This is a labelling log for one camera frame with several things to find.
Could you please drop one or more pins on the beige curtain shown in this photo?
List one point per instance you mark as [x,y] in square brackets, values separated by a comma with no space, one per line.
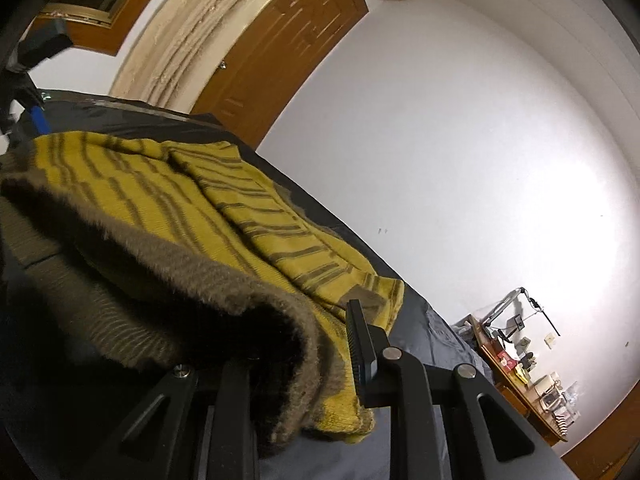
[190,35]

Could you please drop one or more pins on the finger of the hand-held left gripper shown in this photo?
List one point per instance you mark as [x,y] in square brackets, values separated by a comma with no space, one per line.
[45,42]
[38,117]

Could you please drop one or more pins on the wooden desk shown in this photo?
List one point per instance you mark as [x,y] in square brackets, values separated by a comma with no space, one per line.
[520,400]

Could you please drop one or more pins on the black phone holder stand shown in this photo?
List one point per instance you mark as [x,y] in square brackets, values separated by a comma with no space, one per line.
[515,323]

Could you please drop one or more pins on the black white striped box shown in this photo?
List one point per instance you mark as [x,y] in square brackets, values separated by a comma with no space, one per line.
[564,421]

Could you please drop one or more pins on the yellow striped knit sweater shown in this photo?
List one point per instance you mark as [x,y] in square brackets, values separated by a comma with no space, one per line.
[200,220]

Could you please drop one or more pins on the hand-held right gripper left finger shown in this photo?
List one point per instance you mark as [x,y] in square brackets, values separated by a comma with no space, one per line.
[230,410]

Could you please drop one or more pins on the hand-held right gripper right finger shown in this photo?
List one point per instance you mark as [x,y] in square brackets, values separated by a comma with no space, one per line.
[359,355]

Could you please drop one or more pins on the wooden door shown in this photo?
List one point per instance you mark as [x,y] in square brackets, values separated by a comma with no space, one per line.
[280,45]

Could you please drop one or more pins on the red box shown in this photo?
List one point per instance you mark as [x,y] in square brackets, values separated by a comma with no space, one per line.
[506,360]

